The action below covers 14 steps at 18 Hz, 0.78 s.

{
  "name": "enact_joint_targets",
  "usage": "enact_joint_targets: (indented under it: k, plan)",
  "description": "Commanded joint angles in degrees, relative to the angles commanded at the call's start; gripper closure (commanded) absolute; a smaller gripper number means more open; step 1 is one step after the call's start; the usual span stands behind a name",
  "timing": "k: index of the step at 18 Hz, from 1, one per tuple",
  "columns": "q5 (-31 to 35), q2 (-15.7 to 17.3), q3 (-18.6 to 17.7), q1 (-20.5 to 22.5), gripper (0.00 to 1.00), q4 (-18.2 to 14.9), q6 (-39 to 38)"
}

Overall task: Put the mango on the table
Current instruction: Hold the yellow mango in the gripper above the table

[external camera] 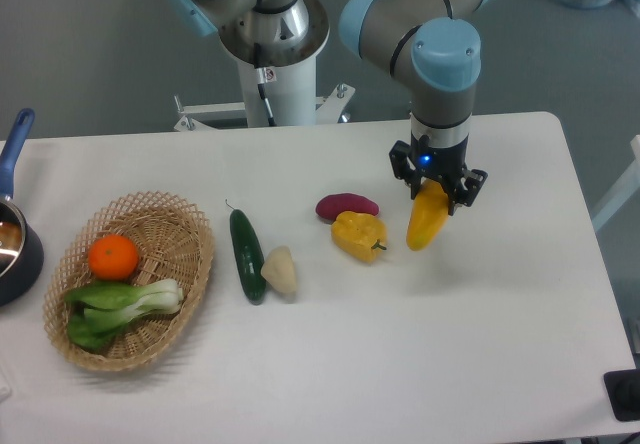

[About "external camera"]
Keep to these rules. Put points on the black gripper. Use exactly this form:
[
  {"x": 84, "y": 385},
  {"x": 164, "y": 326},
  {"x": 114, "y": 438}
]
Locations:
[{"x": 412, "y": 162}]

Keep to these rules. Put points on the yellow mango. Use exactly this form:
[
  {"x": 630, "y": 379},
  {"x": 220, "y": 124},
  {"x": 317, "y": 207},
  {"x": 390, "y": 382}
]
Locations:
[{"x": 429, "y": 214}]

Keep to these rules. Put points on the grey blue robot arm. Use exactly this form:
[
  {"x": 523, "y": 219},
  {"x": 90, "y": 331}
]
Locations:
[{"x": 428, "y": 46}]

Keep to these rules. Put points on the yellow bell pepper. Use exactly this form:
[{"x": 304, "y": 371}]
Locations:
[{"x": 361, "y": 235}]

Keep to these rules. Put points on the purple sweet potato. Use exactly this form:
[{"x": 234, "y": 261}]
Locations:
[{"x": 331, "y": 206}]

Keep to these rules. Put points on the dark green cucumber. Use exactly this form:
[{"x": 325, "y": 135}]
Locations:
[{"x": 248, "y": 255}]

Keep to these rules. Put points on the woven wicker basket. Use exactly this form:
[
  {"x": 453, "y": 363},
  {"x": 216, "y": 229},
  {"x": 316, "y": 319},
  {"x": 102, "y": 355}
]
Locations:
[{"x": 174, "y": 240}]

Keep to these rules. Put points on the black device at table edge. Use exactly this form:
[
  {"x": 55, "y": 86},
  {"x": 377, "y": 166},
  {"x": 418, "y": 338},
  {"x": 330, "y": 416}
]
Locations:
[{"x": 623, "y": 389}]

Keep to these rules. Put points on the orange tangerine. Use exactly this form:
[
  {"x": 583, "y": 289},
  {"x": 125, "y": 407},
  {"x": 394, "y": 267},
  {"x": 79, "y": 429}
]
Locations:
[{"x": 113, "y": 257}]

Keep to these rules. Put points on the green bok choy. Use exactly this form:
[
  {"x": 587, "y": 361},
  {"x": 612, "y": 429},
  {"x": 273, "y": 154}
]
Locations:
[{"x": 105, "y": 309}]

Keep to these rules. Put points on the dark blue saucepan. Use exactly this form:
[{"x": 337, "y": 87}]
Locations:
[{"x": 22, "y": 254}]

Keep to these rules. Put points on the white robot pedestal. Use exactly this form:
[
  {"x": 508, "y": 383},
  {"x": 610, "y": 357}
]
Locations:
[{"x": 276, "y": 59}]

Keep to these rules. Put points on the white frame at right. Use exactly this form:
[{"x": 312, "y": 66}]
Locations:
[{"x": 619, "y": 192}]

